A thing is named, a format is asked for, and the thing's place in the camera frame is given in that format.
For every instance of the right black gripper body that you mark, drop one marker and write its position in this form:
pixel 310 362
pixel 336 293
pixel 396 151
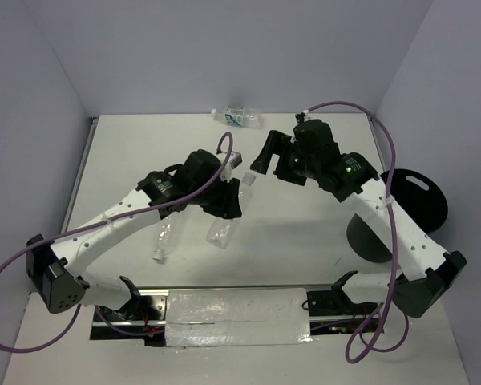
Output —
pixel 307 164

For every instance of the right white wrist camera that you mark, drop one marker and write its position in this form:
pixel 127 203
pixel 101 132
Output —
pixel 301 117

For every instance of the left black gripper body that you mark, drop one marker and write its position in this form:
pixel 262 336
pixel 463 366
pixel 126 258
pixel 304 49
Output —
pixel 204 193

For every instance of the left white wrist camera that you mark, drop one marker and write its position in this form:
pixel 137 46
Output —
pixel 234 160

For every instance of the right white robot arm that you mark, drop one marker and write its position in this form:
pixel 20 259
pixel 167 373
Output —
pixel 425 269

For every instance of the labelled bottle at back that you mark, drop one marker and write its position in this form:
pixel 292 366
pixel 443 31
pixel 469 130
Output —
pixel 237 116

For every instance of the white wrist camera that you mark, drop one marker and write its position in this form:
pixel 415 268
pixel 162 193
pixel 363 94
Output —
pixel 234 160
pixel 301 117

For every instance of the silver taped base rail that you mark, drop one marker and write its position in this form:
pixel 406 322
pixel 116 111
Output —
pixel 235 318

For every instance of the black round bin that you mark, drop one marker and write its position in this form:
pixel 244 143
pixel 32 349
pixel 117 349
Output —
pixel 365 243

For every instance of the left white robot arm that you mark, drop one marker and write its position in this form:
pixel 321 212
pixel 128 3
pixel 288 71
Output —
pixel 58 269

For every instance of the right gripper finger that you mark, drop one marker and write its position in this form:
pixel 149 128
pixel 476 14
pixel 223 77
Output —
pixel 276 144
pixel 287 169

